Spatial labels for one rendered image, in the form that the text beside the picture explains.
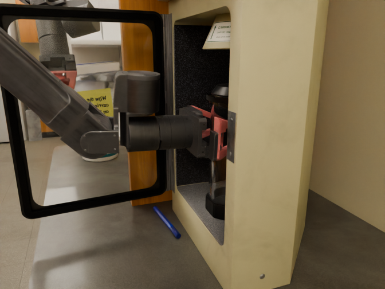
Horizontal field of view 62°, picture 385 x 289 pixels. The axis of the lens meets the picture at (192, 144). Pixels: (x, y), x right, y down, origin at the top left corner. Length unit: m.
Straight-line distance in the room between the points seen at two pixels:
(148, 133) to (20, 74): 0.19
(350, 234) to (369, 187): 0.14
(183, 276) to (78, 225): 0.29
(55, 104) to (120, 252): 0.32
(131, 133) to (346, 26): 0.60
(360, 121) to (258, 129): 0.45
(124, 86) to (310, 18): 0.27
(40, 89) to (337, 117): 0.70
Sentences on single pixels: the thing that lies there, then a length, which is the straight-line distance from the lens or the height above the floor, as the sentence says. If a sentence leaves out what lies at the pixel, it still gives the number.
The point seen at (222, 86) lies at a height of 1.26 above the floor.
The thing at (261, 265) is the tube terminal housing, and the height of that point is 0.99.
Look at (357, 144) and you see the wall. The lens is 0.87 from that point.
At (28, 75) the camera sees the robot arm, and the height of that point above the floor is 1.28.
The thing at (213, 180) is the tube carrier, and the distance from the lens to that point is 0.59.
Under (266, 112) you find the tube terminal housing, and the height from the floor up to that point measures 1.23.
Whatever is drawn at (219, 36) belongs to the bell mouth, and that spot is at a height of 1.34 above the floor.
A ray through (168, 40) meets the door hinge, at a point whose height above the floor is 1.33.
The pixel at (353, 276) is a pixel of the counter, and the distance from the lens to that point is 0.66.
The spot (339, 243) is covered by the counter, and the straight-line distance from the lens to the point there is 0.74.
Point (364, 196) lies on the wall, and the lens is 0.88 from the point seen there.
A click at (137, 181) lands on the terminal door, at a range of 0.74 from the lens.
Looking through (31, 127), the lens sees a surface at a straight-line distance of 0.66.
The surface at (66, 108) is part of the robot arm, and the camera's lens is 0.49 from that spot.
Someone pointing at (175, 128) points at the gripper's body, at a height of 1.19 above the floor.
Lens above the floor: 1.31
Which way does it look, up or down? 16 degrees down
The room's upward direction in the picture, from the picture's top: straight up
